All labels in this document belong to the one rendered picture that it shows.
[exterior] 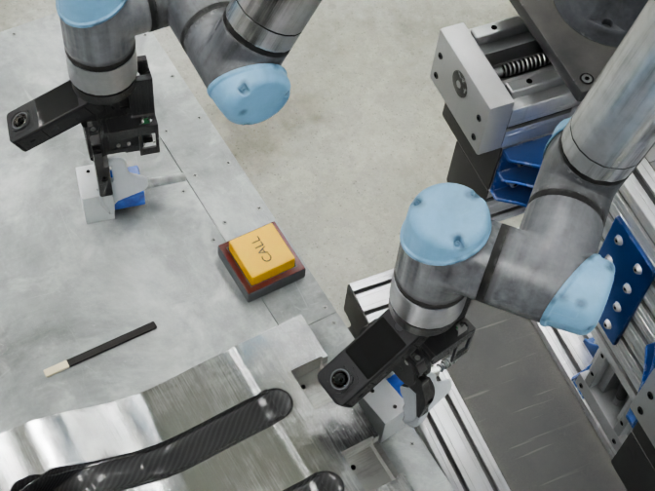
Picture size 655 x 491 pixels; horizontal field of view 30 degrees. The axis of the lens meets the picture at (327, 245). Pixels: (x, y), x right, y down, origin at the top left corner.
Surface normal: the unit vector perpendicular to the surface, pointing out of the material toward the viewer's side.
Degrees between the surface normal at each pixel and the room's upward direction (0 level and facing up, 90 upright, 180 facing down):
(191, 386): 4
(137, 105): 90
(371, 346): 31
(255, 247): 0
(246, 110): 90
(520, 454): 0
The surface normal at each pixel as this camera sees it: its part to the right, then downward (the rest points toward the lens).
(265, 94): 0.46, 0.76
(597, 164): -0.42, 0.74
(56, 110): -0.40, -0.39
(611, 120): -0.70, 0.53
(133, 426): 0.37, -0.65
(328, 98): 0.07, -0.54
